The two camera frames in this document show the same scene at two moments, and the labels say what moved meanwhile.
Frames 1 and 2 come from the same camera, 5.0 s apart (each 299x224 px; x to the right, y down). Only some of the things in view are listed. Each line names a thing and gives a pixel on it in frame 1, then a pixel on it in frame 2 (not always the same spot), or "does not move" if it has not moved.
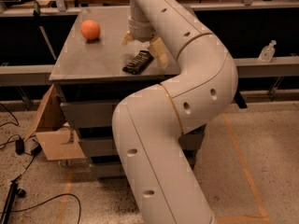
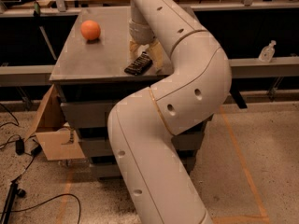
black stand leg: x=13 y=191 does not move
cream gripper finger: x=127 y=37 -> x=133 y=50
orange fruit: x=90 y=29 does not move
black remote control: x=139 y=63 does not move
